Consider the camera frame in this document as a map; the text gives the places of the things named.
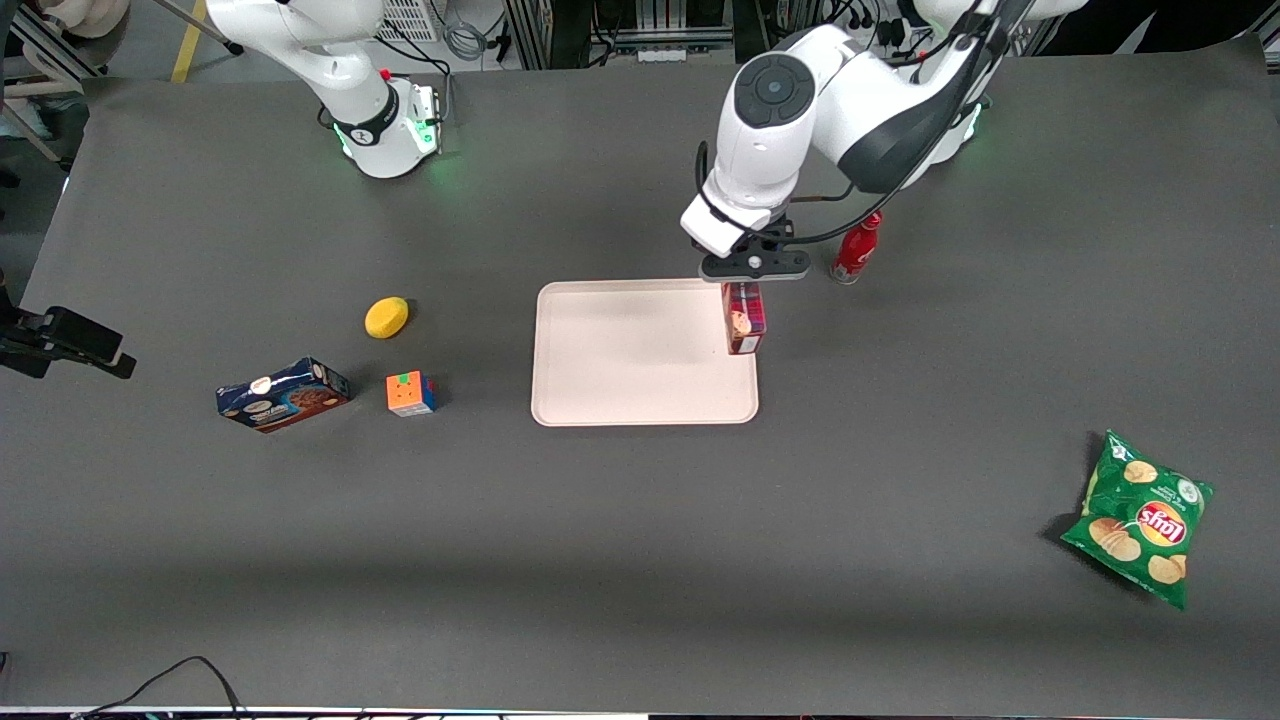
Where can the green chips bag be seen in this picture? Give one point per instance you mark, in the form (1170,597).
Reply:
(1140,520)

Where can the black tripod leg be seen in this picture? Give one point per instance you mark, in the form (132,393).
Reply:
(215,38)

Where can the black clamp device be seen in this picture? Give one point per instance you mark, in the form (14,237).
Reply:
(70,335)

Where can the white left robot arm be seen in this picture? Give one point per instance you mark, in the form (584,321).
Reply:
(770,140)

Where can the white power strip with plugs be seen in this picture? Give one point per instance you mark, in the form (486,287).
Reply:
(885,30)

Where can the yellow toy lemon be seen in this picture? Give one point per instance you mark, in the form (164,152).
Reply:
(386,318)

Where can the red cookie box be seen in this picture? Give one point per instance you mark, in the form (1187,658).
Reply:
(745,320)

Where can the small white power strip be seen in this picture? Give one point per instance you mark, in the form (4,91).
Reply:
(662,53)

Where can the aluminium frame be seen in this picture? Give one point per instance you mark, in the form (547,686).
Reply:
(50,50)

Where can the colourful puzzle cube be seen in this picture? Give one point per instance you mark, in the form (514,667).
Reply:
(410,394)

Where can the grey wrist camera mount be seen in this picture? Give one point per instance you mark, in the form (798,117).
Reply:
(755,265)

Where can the white mesh basket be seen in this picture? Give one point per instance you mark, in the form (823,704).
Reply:
(410,18)

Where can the red soda bottle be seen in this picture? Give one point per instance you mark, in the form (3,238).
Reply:
(857,255)

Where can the beige plastic tray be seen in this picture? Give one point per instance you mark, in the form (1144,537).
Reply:
(640,360)

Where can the blue cookie box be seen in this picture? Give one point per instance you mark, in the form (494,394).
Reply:
(285,397)

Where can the beige round object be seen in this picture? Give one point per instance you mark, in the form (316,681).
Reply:
(95,15)

